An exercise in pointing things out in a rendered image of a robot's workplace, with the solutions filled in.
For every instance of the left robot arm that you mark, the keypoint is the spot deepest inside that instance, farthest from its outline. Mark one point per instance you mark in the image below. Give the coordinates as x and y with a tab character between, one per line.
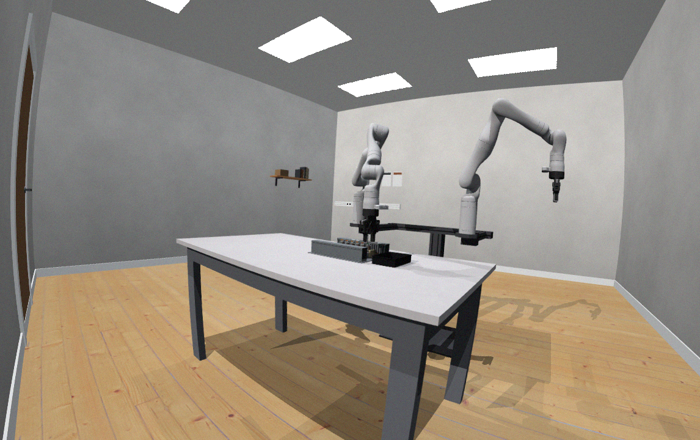
469	180

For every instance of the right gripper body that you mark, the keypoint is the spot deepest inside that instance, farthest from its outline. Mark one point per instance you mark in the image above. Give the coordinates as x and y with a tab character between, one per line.
370	215

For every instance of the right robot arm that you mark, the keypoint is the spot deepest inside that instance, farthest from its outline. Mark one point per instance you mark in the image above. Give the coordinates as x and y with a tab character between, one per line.
368	197

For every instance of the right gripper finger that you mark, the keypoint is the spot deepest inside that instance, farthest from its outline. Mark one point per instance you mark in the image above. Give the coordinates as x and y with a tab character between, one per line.
374	231
363	229

